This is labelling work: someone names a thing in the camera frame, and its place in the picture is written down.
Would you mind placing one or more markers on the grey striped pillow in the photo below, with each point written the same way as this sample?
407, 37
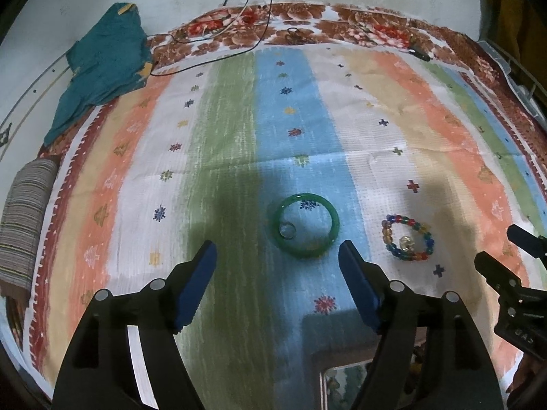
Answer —
21, 225

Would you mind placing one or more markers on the silver metal tin box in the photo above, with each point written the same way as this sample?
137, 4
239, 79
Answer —
338, 350

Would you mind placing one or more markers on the person's right hand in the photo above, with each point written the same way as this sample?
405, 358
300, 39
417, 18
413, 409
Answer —
528, 389

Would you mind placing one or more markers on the white wire rack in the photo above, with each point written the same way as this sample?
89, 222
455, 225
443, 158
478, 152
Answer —
530, 92

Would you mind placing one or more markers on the green jade bangle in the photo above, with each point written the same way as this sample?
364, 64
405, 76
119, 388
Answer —
304, 225

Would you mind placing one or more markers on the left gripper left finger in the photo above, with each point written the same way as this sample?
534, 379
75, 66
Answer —
97, 371

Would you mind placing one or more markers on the mustard hanging garment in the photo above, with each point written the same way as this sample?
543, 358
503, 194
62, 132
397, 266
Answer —
518, 27

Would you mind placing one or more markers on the small black device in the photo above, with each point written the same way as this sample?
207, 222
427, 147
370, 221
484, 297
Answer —
417, 52

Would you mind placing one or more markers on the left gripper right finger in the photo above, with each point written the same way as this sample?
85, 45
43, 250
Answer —
456, 372

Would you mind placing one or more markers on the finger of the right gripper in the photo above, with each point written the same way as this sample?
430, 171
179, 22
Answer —
535, 246
504, 281

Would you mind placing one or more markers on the teal cloth garment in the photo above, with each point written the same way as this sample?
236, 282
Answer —
112, 59

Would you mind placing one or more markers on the striped colourful bed cloth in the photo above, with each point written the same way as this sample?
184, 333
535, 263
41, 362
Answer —
277, 179

